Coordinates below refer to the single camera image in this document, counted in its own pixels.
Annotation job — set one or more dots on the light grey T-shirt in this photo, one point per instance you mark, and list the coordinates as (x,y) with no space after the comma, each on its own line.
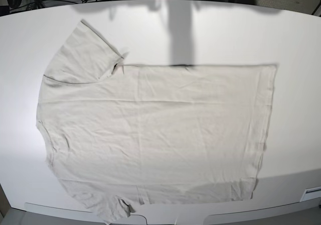
(120,136)

